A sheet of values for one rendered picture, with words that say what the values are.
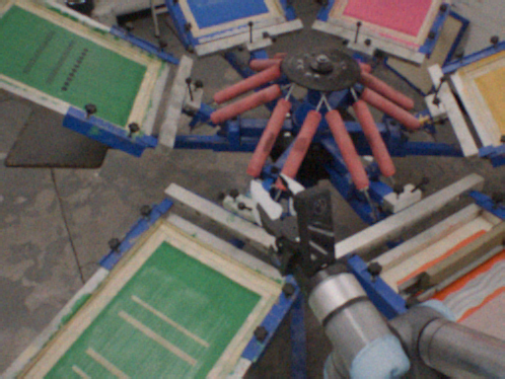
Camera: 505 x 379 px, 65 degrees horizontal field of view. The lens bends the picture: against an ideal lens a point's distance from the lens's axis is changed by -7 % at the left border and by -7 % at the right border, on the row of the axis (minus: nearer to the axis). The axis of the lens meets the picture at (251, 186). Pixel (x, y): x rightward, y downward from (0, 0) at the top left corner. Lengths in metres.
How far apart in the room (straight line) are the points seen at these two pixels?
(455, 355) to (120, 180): 2.71
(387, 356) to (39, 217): 2.73
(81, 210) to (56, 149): 1.06
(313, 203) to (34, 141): 1.67
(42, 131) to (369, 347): 1.81
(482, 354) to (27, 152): 1.85
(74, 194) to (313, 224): 2.63
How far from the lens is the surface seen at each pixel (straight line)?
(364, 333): 0.57
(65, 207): 3.05
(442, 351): 0.64
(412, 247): 1.43
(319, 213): 0.58
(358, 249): 1.35
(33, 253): 2.92
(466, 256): 1.35
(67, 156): 1.93
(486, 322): 1.33
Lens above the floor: 2.21
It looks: 49 degrees down
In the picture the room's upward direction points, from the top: straight up
